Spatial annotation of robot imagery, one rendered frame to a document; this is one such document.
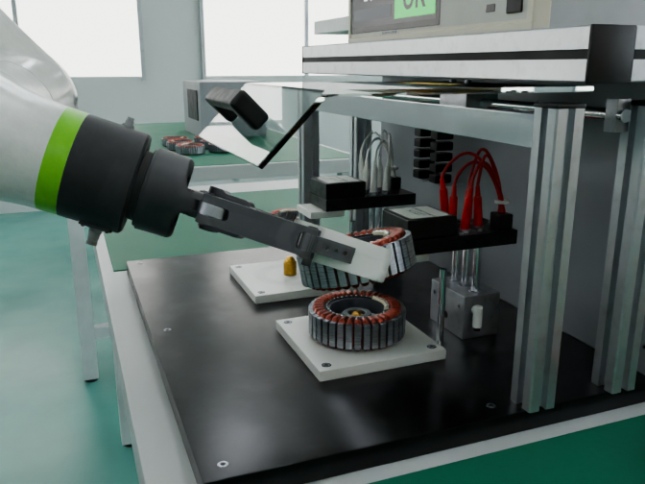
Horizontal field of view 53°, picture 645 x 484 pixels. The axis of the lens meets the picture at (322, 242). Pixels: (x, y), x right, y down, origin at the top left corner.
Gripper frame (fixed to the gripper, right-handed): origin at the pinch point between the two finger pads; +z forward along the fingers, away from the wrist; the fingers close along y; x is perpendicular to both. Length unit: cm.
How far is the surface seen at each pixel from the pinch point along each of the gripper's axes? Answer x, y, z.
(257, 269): -8.0, -38.7, -2.2
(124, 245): -14, -70, -24
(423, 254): 2.0, -8.4, 10.6
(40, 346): -80, -213, -49
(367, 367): -11.1, -4.3, 6.8
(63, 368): -79, -190, -37
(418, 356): -8.7, -5.2, 12.3
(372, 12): 32.5, -31.3, 1.0
